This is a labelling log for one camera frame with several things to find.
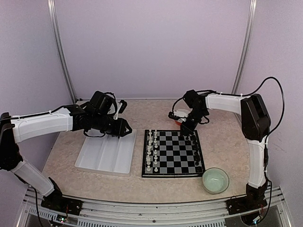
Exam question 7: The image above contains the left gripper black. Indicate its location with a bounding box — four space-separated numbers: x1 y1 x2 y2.
92 113 133 137

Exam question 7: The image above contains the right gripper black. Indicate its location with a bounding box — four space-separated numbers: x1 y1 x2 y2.
180 108 207 135

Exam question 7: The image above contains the white plastic compartment tray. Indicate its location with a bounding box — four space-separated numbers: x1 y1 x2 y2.
75 130 137 177

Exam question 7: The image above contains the black white chessboard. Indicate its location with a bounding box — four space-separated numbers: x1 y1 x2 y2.
142 130 205 178

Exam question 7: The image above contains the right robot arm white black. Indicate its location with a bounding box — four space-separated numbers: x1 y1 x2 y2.
168 89 275 210

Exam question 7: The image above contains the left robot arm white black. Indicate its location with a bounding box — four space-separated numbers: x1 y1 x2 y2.
0 91 132 210

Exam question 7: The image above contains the red white bowl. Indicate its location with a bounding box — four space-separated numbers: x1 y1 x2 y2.
173 109 190 126

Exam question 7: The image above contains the green glass bowl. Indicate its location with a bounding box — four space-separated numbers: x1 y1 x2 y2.
202 167 230 194

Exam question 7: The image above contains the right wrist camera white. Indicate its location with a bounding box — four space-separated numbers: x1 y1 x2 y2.
168 111 188 123

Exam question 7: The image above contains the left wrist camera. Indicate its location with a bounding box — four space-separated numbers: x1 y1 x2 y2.
113 100 127 120

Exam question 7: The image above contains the front aluminium rail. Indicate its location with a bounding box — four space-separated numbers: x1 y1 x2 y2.
16 186 292 227

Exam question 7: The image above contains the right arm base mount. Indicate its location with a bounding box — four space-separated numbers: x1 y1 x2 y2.
225 195 267 215

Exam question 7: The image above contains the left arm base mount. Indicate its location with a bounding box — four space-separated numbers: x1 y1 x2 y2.
41 192 83 216

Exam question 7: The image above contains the right aluminium frame post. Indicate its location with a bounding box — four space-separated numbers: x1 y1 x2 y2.
227 0 258 104

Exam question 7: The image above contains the aluminium frame post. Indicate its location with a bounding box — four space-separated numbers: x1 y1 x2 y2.
227 0 258 104
47 0 77 103

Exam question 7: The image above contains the left aluminium frame post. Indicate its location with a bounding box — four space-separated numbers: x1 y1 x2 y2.
47 0 77 103

